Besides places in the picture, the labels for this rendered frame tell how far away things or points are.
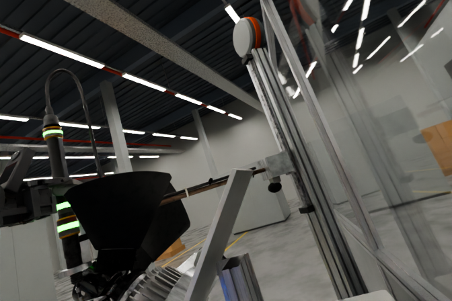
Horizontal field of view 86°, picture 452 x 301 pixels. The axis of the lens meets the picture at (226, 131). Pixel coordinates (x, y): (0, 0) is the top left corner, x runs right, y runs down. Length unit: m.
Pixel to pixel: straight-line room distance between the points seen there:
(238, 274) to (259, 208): 7.29
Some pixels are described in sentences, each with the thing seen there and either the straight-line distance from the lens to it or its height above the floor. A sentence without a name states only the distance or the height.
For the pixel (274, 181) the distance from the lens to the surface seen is 0.84.
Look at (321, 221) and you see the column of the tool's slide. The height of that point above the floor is 1.13.
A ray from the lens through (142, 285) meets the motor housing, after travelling 0.71.
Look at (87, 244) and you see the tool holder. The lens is 0.73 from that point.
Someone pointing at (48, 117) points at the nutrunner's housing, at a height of 1.65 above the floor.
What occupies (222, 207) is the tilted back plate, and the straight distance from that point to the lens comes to 0.54.
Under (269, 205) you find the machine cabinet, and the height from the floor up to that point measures 0.55.
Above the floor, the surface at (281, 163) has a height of 1.35.
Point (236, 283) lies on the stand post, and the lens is 0.68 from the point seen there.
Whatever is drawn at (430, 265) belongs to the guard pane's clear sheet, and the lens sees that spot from 0.62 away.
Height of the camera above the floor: 1.32
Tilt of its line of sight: 13 degrees up
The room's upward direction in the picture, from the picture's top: 19 degrees counter-clockwise
